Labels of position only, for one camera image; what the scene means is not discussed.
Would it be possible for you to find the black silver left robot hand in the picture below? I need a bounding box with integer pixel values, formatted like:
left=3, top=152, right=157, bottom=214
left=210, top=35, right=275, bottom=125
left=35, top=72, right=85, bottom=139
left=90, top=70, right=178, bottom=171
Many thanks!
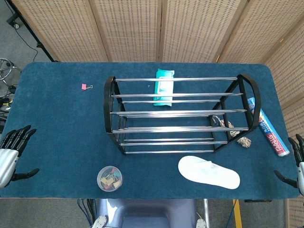
left=0, top=125, right=40, bottom=190

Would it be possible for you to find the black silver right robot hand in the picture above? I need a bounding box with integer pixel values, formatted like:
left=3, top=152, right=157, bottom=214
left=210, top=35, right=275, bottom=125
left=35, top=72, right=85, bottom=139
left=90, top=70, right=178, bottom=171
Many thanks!
left=274, top=134, right=304, bottom=197

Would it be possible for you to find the white slipper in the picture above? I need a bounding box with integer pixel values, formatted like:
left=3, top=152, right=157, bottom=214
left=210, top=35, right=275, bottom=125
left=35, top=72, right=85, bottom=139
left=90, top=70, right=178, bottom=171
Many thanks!
left=178, top=155, right=241, bottom=190

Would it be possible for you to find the black chrome shoe rack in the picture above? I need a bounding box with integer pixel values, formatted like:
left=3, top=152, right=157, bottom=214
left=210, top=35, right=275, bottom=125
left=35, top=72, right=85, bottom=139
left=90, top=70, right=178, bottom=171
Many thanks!
left=103, top=74, right=262, bottom=156

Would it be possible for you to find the blue carpet table mat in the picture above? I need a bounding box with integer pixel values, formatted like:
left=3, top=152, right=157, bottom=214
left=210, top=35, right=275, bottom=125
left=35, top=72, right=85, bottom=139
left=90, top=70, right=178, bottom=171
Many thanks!
left=0, top=62, right=300, bottom=200

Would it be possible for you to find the chrome metal stand base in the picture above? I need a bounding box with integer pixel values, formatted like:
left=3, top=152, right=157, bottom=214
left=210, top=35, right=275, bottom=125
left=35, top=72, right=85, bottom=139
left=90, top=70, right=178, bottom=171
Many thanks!
left=0, top=57, right=22, bottom=81

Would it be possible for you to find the clear jar of binder clips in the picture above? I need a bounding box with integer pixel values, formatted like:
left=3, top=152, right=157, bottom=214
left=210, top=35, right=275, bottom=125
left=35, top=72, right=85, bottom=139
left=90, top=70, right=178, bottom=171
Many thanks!
left=96, top=165, right=124, bottom=192

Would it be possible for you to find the blue grey robot torso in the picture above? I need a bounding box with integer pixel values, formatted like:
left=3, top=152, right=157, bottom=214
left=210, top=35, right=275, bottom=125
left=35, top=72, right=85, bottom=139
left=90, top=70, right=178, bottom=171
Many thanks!
left=91, top=198, right=207, bottom=228

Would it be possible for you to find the teal wet wipes pack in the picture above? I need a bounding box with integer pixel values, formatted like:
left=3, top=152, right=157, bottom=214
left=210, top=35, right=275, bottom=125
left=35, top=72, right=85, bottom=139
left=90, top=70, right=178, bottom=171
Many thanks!
left=153, top=68, right=176, bottom=107

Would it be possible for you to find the woven bamboo folding screen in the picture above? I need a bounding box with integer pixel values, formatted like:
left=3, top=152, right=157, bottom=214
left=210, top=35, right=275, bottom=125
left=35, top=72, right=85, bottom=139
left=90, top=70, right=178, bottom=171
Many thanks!
left=10, top=0, right=304, bottom=228

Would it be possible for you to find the beige rope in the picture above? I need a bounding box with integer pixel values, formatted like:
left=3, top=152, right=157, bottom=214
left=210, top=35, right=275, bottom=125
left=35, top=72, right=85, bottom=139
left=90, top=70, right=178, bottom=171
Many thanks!
left=212, top=115, right=252, bottom=149

